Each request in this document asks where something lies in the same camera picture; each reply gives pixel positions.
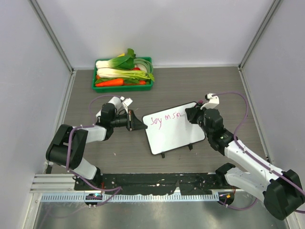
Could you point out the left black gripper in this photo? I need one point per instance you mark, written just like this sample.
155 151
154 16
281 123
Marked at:
133 123

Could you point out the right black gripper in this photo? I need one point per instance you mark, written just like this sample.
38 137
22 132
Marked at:
192 112

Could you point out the small whiteboard with black frame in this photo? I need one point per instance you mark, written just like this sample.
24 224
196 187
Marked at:
170 129

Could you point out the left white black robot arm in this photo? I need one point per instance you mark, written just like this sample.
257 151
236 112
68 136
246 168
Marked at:
67 146

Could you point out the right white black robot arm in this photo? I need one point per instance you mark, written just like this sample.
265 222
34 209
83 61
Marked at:
280 191

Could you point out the green plastic tray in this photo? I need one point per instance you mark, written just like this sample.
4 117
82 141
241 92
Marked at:
123 88

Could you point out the large orange carrot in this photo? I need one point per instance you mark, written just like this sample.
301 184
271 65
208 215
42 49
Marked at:
111 83

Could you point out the lower bok choy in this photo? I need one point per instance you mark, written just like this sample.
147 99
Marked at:
125 74

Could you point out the bok choy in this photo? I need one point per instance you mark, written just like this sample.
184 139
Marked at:
124 62
125 74

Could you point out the green long beans bundle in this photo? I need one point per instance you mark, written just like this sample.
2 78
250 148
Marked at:
143 65

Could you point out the upper bok choy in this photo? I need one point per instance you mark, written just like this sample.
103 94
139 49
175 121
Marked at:
124 62

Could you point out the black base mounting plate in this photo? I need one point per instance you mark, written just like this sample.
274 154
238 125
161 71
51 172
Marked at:
160 184

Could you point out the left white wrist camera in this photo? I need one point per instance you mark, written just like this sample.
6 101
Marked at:
125 102

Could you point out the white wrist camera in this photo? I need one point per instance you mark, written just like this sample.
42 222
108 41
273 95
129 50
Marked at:
212 101
125 102

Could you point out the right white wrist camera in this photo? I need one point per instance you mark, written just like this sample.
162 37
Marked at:
212 101

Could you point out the white slotted cable duct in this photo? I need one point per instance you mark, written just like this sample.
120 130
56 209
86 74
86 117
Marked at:
88 197

